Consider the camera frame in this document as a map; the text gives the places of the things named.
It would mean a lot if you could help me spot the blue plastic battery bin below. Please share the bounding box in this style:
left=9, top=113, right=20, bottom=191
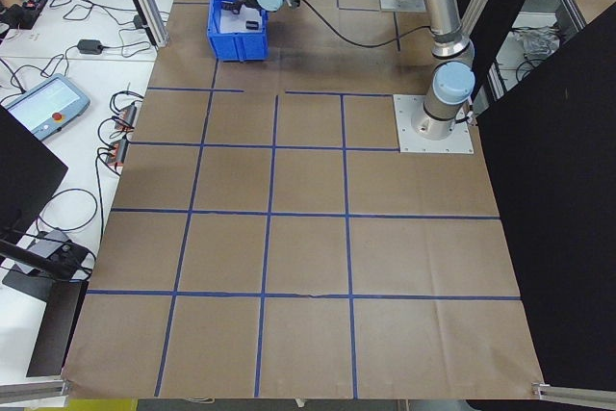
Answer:
left=206, top=0, right=270, bottom=64

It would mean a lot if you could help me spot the white foam liner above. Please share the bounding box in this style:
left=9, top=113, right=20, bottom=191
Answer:
left=214, top=1, right=264, bottom=36

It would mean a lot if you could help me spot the black orange usb adapter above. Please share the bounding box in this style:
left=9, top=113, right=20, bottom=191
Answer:
left=108, top=139, right=130, bottom=169
left=119, top=102, right=141, bottom=131

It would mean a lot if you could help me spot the grey blue teach pendant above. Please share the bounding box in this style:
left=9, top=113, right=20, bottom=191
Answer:
left=0, top=72, right=92, bottom=142

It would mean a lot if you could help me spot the black monitor panel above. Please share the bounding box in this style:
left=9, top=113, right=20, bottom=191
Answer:
left=0, top=105, right=69, bottom=242

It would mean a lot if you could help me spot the grey flat device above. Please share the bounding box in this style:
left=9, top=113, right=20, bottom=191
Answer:
left=28, top=230, right=73, bottom=263

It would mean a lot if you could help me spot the dark brown board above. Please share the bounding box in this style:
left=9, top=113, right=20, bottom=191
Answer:
left=26, top=280, right=90, bottom=378

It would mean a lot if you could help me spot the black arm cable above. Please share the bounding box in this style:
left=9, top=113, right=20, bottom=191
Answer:
left=297, top=0, right=482, bottom=123

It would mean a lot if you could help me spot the black stand base plate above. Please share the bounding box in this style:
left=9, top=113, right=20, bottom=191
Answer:
left=2, top=237, right=95, bottom=304

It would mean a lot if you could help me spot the black frame cover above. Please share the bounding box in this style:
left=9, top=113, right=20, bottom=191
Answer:
left=454, top=0, right=616, bottom=396

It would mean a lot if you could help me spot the aluminium profile rail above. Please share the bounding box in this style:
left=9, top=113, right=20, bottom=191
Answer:
left=0, top=378, right=73, bottom=403
left=531, top=380, right=616, bottom=403

